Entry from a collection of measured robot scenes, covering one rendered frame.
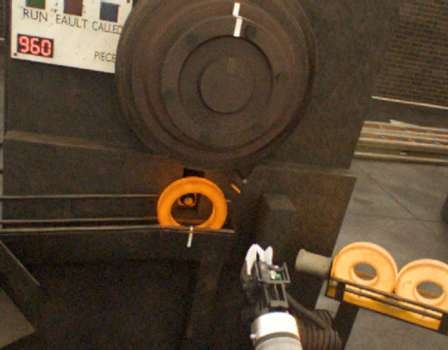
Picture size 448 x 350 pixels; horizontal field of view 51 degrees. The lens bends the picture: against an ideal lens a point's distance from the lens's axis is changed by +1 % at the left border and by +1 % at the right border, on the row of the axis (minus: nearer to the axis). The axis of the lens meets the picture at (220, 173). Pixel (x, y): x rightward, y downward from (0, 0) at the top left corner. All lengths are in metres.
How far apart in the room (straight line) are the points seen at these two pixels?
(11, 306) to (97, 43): 0.62
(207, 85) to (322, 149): 0.52
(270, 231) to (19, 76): 0.74
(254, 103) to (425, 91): 7.87
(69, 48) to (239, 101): 0.44
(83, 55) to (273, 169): 0.58
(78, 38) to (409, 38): 7.52
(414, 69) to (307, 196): 7.33
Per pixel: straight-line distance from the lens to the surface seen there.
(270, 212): 1.25
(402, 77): 8.55
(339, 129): 1.40
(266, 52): 1.02
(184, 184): 1.19
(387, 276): 1.27
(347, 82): 1.37
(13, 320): 1.09
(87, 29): 1.20
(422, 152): 5.23
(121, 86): 1.09
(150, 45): 1.05
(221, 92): 1.01
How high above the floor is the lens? 1.32
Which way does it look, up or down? 22 degrees down
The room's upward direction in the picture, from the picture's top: 11 degrees clockwise
